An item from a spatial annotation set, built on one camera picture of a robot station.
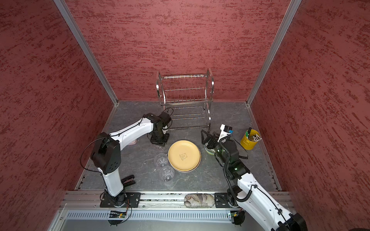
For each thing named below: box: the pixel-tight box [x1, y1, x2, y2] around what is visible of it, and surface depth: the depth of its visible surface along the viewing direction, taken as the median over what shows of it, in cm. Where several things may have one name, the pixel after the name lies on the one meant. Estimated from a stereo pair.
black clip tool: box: [120, 174, 136, 189], surface depth 81 cm
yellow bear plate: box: [167, 139, 202, 173], surface depth 89 cm
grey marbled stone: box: [184, 193, 216, 208], surface depth 72 cm
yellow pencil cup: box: [240, 127, 263, 151], surface depth 90 cm
